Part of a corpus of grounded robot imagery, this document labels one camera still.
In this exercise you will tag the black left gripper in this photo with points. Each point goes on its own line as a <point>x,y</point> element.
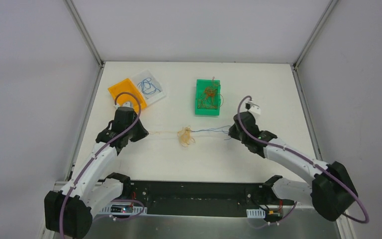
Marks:
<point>138,132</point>

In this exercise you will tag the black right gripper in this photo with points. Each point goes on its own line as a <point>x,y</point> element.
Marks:
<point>236,130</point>

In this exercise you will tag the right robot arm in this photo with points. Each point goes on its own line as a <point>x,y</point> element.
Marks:
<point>326,187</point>

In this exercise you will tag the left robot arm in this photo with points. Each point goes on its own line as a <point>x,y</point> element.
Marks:
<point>71,210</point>

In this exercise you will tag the yellow plastic bin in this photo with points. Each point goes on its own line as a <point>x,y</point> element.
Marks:
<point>124,91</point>

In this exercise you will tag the white translucent bin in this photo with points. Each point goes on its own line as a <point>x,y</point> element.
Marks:
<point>149,86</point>

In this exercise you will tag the green plastic bin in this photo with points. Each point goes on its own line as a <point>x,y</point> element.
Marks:
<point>208,98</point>

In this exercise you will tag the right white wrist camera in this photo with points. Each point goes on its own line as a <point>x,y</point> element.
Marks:
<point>253,108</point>

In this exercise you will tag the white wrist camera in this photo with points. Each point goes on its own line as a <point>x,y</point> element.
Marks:
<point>125,105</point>
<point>253,108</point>

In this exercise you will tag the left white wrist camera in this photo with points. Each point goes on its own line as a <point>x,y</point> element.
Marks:
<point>125,105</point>

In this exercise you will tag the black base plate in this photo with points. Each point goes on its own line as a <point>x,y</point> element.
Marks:
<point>201,198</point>

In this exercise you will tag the left white cable duct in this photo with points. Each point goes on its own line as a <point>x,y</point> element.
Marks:
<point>123,210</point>

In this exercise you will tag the white cable duct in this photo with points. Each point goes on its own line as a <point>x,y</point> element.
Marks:
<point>255,213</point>
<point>123,210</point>

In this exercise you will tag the right white cable duct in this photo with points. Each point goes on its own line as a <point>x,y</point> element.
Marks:
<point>255,213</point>

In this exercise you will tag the right aluminium frame rail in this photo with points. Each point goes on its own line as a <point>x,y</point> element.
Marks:
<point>315,33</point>

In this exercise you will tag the aluminium frame rail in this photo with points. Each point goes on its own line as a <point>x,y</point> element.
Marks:
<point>71,7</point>
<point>315,33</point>

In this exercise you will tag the left aluminium frame rail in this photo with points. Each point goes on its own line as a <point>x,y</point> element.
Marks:
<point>71,7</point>

